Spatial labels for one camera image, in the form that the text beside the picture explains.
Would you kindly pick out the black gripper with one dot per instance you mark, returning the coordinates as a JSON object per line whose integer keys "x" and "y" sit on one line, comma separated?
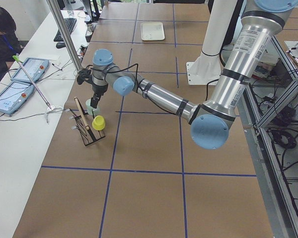
{"x": 99, "y": 89}

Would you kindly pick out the green cup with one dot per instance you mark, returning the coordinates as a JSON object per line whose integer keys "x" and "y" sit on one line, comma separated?
{"x": 90, "y": 110}

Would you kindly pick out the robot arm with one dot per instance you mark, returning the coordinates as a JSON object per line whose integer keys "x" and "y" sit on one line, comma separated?
{"x": 210, "y": 121}

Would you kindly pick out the yellow cup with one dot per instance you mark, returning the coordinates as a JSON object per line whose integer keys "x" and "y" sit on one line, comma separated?
{"x": 98, "y": 123}

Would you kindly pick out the small metal cup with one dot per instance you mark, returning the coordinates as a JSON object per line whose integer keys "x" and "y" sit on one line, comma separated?
{"x": 89, "y": 28}

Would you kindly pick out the cream bear tray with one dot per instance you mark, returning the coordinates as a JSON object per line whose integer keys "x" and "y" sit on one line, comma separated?
{"x": 152, "y": 31}

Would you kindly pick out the black computer mouse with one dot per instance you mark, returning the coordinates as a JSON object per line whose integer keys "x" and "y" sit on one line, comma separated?
{"x": 60, "y": 45}

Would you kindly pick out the upper teach pendant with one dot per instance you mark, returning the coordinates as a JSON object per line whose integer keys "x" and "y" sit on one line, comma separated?
{"x": 35, "y": 68}

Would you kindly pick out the teach pendant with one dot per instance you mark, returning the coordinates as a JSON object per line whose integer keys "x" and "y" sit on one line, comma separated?
{"x": 14, "y": 95}
{"x": 35, "y": 68}

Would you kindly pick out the lower teach pendant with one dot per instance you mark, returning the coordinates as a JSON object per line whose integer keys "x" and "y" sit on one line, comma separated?
{"x": 14, "y": 95}

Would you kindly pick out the metal rod green tip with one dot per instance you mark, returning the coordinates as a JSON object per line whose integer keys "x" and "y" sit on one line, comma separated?
{"x": 50, "y": 107}

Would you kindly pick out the person in black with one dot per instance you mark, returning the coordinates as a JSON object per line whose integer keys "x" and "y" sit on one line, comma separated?
{"x": 9, "y": 43}

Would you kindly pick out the stack of books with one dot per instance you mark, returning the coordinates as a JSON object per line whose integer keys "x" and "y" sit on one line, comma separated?
{"x": 263, "y": 70}

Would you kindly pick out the black wire cup rack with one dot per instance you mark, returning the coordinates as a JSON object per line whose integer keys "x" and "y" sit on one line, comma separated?
{"x": 83, "y": 124}

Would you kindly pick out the aluminium frame post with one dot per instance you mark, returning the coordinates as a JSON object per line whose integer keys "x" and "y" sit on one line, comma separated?
{"x": 57, "y": 14}

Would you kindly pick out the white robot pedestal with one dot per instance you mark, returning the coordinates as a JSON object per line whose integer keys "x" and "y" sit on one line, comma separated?
{"x": 223, "y": 29}

